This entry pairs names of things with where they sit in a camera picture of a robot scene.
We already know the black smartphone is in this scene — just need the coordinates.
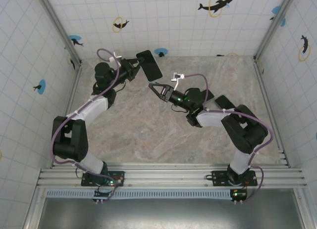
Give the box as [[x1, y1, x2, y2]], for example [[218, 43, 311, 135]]
[[135, 49, 163, 83], [202, 89, 215, 102], [214, 94, 237, 111]]

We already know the aluminium mounting beam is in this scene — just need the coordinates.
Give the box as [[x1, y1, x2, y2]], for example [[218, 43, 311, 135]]
[[36, 164, 309, 189]]

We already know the black controller box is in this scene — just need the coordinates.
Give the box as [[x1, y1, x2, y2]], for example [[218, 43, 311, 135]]
[[230, 188, 248, 204], [93, 188, 117, 204]]

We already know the grey metal panel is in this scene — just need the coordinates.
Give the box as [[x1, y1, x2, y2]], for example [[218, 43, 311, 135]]
[[37, 197, 305, 229]]

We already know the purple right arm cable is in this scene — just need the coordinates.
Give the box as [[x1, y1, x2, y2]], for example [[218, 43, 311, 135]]
[[183, 73, 274, 205]]

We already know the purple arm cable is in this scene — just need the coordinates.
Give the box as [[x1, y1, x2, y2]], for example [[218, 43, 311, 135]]
[[51, 48, 122, 202], [183, 73, 274, 205]]

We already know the aluminium side rail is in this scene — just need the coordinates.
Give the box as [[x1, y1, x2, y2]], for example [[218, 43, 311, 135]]
[[50, 64, 84, 169], [253, 57, 292, 169]]

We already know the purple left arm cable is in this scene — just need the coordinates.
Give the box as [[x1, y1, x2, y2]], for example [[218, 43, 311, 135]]
[[51, 48, 122, 202]]

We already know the aluminium corner post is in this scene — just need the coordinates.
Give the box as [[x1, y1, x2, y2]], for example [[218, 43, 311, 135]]
[[36, 0, 83, 66], [253, 0, 298, 61]]

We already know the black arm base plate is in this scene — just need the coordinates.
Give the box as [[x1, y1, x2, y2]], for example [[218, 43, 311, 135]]
[[81, 170, 126, 187], [212, 170, 258, 187]]

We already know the white slotted cable duct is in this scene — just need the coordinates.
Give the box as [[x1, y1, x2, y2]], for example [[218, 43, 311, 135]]
[[46, 188, 235, 199]]

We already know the aluminium frame leg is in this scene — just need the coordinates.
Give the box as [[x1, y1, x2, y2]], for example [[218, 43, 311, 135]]
[[23, 188, 48, 229], [293, 188, 312, 229]]

